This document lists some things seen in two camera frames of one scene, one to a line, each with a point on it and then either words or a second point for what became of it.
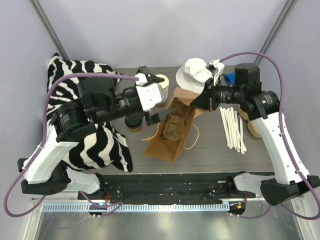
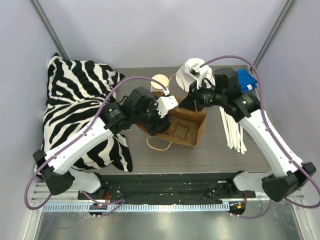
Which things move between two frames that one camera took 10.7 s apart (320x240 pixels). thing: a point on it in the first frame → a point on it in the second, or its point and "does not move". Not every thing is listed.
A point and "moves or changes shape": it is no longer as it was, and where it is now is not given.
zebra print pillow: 105,146 does not move
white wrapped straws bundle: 233,125 does not move
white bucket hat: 149,95 → 163,104
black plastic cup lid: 133,121 moves or changes shape
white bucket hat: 193,75 does not move
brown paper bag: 173,128 moves or changes shape
